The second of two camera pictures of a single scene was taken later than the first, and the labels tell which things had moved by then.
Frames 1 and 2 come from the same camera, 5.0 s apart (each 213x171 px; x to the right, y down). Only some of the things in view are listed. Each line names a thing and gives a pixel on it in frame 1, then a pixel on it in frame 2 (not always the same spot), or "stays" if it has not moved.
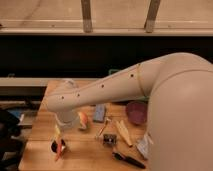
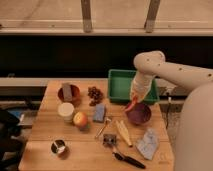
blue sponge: [99, 113] stays
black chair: [11, 150] stays
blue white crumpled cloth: [143, 145] stays
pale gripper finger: [57, 133] -> [131, 96]
